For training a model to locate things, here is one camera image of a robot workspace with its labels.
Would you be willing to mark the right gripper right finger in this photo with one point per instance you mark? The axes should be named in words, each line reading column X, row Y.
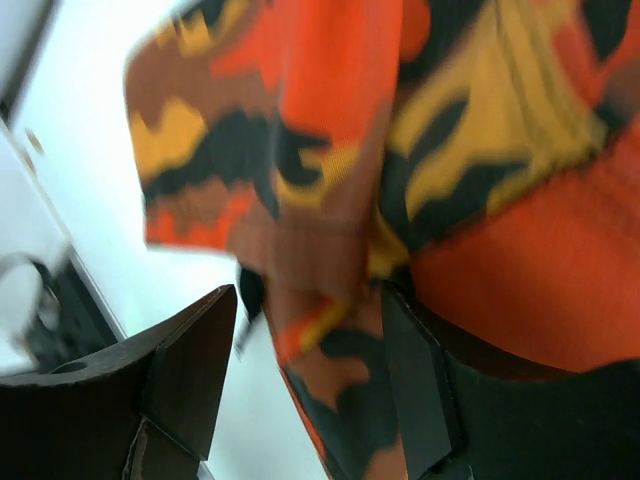
column 469, row 410

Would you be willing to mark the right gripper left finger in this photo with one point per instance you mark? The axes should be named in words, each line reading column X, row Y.
column 143, row 408

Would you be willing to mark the orange camouflage trousers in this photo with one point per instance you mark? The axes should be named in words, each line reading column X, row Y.
column 482, row 154

